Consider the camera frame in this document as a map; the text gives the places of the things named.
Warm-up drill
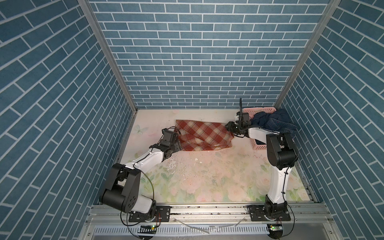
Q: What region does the pink plastic basket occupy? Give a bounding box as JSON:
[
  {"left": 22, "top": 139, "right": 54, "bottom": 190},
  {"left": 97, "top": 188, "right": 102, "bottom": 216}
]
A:
[{"left": 241, "top": 106, "right": 277, "bottom": 151}]

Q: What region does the red plaid skirt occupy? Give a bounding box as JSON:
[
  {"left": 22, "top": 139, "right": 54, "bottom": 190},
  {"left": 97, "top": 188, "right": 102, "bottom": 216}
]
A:
[{"left": 176, "top": 120, "right": 234, "bottom": 152}]

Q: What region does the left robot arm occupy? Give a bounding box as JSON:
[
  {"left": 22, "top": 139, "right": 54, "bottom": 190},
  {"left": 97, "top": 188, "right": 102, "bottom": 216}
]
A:
[{"left": 100, "top": 138, "right": 182, "bottom": 216}]

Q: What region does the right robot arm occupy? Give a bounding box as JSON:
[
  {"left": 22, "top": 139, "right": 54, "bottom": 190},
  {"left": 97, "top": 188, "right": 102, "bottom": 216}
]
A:
[{"left": 226, "top": 122, "right": 299, "bottom": 221}]

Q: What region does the blue denim skirt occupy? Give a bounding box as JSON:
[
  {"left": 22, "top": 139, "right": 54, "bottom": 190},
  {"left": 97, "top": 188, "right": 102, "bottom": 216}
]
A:
[{"left": 251, "top": 109, "right": 297, "bottom": 134}]

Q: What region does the left green circuit board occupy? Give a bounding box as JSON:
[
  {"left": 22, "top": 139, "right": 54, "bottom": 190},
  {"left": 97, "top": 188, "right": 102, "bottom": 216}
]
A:
[{"left": 138, "top": 225, "right": 158, "bottom": 236}]

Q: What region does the green circuit board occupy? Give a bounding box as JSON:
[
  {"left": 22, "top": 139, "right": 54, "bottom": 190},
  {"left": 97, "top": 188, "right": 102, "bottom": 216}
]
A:
[
  {"left": 138, "top": 225, "right": 158, "bottom": 236},
  {"left": 267, "top": 224, "right": 284, "bottom": 240}
]

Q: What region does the right green circuit board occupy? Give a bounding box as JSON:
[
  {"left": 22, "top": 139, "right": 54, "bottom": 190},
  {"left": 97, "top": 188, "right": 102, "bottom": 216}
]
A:
[{"left": 267, "top": 224, "right": 284, "bottom": 240}]

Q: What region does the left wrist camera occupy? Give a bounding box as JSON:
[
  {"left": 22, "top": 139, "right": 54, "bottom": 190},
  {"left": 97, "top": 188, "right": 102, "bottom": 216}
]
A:
[{"left": 160, "top": 129, "right": 180, "bottom": 147}]

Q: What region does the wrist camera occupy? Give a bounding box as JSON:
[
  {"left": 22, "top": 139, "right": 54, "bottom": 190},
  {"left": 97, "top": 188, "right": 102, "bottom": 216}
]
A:
[
  {"left": 239, "top": 112, "right": 251, "bottom": 126},
  {"left": 160, "top": 129, "right": 180, "bottom": 147}
]

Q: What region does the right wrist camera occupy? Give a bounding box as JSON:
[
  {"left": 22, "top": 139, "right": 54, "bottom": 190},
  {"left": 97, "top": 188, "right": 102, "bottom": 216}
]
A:
[{"left": 239, "top": 112, "right": 251, "bottom": 126}]

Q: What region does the aluminium mounting rail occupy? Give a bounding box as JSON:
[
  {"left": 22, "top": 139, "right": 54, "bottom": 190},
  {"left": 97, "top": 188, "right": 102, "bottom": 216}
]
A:
[{"left": 83, "top": 202, "right": 337, "bottom": 226}]

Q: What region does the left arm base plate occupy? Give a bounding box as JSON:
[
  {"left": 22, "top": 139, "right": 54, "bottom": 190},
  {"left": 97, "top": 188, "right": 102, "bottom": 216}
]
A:
[{"left": 129, "top": 206, "right": 171, "bottom": 223}]

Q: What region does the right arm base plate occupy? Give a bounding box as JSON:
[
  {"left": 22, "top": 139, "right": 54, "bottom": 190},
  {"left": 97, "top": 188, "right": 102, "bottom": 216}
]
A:
[{"left": 246, "top": 204, "right": 291, "bottom": 222}]

